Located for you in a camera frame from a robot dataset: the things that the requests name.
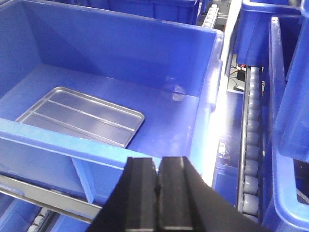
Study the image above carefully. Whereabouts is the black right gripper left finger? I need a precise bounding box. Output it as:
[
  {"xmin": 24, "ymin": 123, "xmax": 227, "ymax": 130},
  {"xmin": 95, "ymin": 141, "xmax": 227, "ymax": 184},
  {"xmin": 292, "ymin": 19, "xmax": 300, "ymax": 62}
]
[{"xmin": 87, "ymin": 157, "xmax": 156, "ymax": 232}]

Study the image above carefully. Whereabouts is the silver metal tray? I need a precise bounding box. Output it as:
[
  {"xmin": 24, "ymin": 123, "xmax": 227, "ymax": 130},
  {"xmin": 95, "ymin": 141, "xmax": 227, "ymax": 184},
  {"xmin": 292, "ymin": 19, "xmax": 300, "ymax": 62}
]
[{"xmin": 16, "ymin": 87, "xmax": 145, "ymax": 148}]

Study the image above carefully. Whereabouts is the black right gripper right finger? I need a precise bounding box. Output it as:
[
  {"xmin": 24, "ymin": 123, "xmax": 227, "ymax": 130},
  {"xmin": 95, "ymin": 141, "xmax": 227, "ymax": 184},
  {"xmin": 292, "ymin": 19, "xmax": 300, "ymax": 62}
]
[{"xmin": 157, "ymin": 157, "xmax": 267, "ymax": 232}]

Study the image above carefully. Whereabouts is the grey roller rail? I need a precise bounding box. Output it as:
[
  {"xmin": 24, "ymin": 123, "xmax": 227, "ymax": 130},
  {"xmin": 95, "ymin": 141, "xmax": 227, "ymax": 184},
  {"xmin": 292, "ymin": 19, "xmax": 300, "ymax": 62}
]
[{"xmin": 236, "ymin": 66, "xmax": 263, "ymax": 222}]

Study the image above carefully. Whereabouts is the large blue plastic bin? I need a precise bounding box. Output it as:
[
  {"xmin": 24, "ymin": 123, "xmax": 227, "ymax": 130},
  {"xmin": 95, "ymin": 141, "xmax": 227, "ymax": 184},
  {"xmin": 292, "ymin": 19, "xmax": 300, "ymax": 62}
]
[{"xmin": 0, "ymin": 0, "xmax": 224, "ymax": 204}]

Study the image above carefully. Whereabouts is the blue bin at right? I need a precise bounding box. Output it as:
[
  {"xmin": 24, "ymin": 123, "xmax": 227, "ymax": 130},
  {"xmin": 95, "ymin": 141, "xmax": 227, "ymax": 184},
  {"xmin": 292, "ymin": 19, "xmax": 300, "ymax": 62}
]
[{"xmin": 262, "ymin": 0, "xmax": 309, "ymax": 232}]

